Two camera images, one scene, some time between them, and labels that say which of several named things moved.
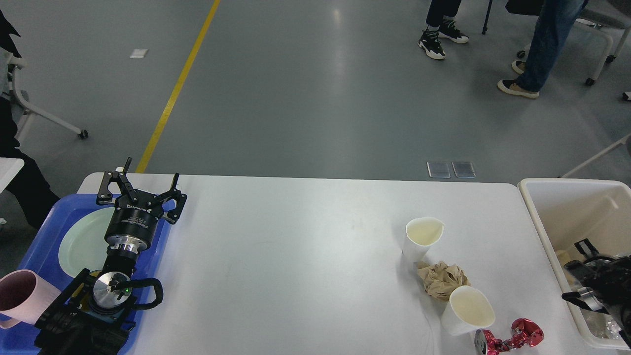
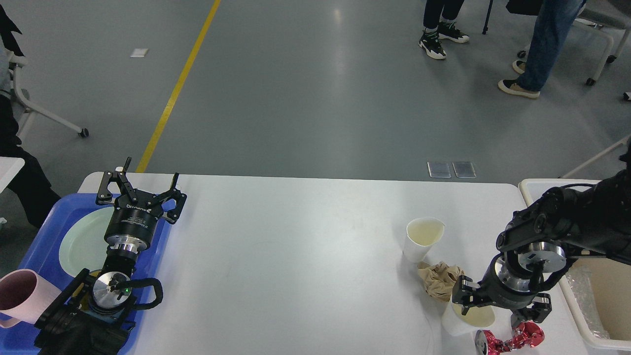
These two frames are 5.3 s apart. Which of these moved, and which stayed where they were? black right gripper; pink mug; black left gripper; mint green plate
Moved: black right gripper
Stayed: pink mug; black left gripper; mint green plate
